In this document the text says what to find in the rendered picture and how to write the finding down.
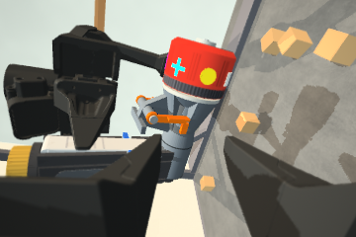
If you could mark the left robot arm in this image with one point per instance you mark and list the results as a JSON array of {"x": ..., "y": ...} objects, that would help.
[{"x": 30, "y": 97}]

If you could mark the orange cube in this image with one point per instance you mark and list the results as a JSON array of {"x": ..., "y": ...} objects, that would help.
[
  {"x": 270, "y": 41},
  {"x": 337, "y": 47},
  {"x": 294, "y": 43},
  {"x": 207, "y": 183},
  {"x": 247, "y": 122}
]

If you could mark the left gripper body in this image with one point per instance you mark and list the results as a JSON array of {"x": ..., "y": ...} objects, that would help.
[{"x": 79, "y": 55}]

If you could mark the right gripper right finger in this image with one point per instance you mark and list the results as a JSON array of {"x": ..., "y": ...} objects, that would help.
[{"x": 280, "y": 200}]

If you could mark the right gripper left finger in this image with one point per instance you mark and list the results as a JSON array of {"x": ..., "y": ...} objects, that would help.
[{"x": 118, "y": 206}]

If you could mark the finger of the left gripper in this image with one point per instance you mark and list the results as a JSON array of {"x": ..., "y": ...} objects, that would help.
[{"x": 88, "y": 107}]

